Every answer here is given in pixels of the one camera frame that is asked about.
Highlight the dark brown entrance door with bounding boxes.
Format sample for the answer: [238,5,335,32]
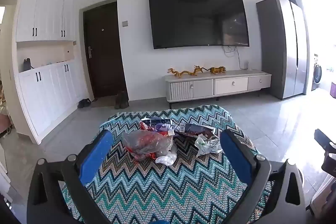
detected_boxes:
[83,1,129,98]

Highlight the gold dragon figurine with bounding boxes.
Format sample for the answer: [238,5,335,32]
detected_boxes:
[167,65,210,78]

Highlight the white grey television stand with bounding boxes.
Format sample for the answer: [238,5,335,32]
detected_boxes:
[164,70,272,109]

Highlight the white green printed plastic bag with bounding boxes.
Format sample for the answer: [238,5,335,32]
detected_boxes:
[194,133,223,157]

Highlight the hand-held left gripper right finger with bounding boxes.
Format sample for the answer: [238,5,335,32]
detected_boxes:
[220,129,306,224]

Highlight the grey double door refrigerator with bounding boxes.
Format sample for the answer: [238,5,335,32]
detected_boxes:
[256,0,308,100]

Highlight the television cables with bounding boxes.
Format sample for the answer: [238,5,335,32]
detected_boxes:
[222,45,250,70]

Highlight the clear plastic bag red contents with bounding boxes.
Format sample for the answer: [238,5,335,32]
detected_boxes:
[122,130,177,161]

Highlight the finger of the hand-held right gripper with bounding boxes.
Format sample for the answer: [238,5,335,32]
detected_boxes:
[314,129,336,148]

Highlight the white wall cabinet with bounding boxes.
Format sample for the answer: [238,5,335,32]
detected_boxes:
[14,0,90,144]

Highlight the red white snack wrapper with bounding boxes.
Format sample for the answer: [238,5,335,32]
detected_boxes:
[140,118,172,132]

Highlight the brown door mat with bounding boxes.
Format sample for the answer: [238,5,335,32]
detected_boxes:
[91,95,118,107]

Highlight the white tissue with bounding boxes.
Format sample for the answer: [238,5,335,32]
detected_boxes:
[155,152,177,165]

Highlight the purple snack wrapper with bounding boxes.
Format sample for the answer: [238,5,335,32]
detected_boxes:
[155,123,175,136]

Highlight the dark snack wrapper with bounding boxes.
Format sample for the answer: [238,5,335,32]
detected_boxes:
[174,123,216,139]

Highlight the washing machine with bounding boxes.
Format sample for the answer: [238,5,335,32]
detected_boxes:
[311,54,323,91]

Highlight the dark boots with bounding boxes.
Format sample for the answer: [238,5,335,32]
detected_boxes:
[115,91,129,109]

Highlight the zigzag knitted blanket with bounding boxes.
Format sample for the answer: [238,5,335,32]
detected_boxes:
[62,105,273,224]

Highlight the large black television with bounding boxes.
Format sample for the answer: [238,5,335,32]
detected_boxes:
[148,0,250,49]

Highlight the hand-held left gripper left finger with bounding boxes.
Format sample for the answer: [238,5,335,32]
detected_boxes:
[26,130,113,224]

